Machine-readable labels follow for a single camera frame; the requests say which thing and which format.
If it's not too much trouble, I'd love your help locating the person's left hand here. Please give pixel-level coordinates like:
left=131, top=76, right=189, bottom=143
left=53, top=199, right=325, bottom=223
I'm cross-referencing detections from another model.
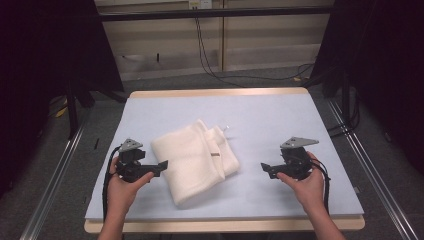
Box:
left=107, top=156, right=155, bottom=215

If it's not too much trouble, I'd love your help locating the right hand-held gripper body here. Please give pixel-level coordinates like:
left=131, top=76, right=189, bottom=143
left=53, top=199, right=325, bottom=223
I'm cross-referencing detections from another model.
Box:
left=278, top=136, right=320, bottom=181

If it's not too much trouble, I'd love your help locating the white mesh laundry bag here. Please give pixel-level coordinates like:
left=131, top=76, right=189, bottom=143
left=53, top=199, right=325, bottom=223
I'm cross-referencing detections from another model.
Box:
left=150, top=118, right=241, bottom=207

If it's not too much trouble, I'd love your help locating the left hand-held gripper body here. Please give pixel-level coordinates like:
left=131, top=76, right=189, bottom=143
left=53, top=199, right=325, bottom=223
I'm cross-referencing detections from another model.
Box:
left=114, top=138, right=155, bottom=183

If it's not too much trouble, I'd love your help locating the bundle of black floor cables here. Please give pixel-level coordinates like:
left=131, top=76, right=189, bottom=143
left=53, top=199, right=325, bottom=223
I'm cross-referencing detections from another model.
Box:
left=327, top=91, right=363, bottom=138

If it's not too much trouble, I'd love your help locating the metal floor rail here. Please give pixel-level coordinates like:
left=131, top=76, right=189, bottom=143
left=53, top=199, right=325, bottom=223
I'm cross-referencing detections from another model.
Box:
left=325, top=98, right=420, bottom=240
left=19, top=109, right=92, bottom=240

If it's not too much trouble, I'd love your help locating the white wall socket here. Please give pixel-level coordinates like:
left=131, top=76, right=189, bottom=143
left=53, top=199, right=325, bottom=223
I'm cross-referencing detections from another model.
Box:
left=188, top=0, right=214, bottom=10

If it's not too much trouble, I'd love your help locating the wooden table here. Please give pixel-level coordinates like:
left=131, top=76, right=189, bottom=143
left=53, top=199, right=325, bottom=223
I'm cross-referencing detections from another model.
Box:
left=83, top=87, right=366, bottom=234

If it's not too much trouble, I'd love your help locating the dark curtain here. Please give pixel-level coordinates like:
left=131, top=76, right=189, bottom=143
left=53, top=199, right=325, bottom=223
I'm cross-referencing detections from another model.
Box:
left=308, top=0, right=424, bottom=176
left=0, top=0, right=125, bottom=199

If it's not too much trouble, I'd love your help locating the long black floor cable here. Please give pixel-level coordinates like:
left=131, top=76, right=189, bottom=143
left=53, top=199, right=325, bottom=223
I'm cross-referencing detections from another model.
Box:
left=194, top=16, right=316, bottom=89

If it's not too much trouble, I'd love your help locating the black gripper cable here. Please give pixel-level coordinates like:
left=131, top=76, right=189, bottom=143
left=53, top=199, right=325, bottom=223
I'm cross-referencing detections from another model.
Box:
left=309, top=158, right=332, bottom=214
left=102, top=145, right=122, bottom=223

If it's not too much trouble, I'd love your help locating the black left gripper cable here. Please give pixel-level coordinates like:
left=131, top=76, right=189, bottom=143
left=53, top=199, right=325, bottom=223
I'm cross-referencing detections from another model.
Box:
left=102, top=145, right=122, bottom=223

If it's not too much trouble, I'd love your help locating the black horizontal bar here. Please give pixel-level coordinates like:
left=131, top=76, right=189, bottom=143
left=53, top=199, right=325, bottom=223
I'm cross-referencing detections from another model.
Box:
left=98, top=5, right=335, bottom=22

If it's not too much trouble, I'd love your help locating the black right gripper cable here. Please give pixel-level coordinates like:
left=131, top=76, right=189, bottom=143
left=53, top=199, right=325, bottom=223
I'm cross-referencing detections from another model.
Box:
left=309, top=158, right=332, bottom=214

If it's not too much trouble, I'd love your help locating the yellow tape piece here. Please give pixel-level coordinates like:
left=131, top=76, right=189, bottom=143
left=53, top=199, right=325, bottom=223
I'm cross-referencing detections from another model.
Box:
left=54, top=99, right=69, bottom=119

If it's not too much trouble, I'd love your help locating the person's right hand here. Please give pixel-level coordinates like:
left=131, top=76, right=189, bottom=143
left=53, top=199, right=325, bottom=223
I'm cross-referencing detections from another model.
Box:
left=276, top=151, right=326, bottom=215

